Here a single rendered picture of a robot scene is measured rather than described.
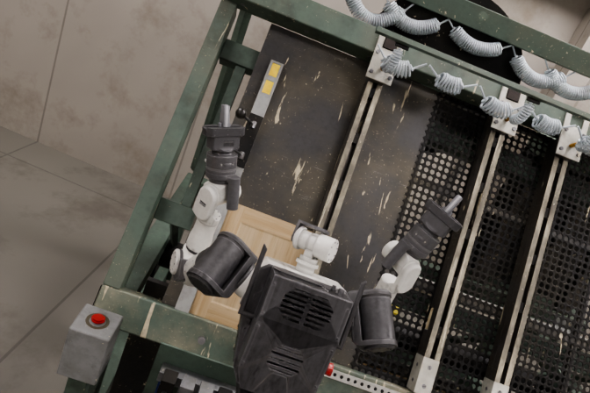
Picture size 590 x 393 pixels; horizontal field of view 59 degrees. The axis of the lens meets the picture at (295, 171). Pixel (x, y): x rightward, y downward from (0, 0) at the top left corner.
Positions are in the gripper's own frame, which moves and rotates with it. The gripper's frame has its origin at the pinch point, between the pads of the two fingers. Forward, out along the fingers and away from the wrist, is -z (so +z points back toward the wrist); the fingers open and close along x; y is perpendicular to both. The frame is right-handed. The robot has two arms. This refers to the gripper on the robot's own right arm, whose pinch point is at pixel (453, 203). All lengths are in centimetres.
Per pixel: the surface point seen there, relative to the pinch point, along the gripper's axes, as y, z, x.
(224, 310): -3, 78, 33
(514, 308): 52, 19, -34
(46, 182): 106, 190, 244
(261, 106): 5, 18, 75
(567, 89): 112, -65, 12
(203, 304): -7, 81, 39
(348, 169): 19.5, 16.4, 38.1
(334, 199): 19.3, 28.2, 35.2
